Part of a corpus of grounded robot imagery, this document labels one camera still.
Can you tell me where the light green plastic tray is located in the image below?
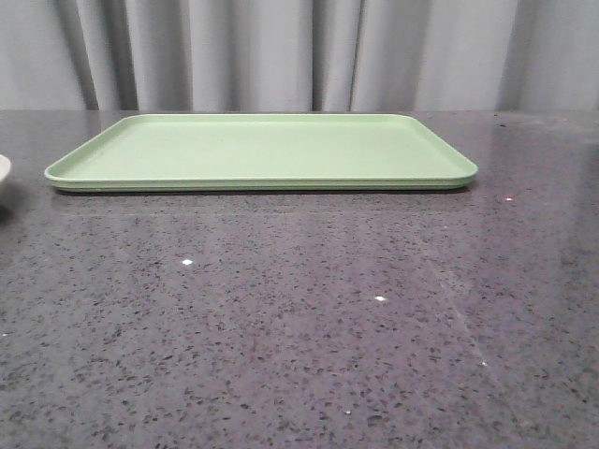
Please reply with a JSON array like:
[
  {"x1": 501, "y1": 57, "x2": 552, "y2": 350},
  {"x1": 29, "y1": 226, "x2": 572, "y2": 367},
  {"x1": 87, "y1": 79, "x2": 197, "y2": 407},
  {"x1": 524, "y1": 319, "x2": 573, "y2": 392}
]
[{"x1": 45, "y1": 113, "x2": 477, "y2": 192}]

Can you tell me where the pale pink round plate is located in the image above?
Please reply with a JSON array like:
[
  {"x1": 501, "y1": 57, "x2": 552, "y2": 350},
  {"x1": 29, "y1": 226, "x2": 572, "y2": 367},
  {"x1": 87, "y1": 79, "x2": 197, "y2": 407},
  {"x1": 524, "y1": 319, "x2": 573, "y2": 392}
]
[{"x1": 0, "y1": 154, "x2": 12, "y2": 221}]

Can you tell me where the grey pleated curtain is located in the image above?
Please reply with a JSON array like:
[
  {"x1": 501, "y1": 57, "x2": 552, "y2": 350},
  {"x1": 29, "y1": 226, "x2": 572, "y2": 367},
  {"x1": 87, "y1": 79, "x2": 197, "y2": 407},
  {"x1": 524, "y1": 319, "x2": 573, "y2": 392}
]
[{"x1": 1, "y1": 1, "x2": 598, "y2": 111}]

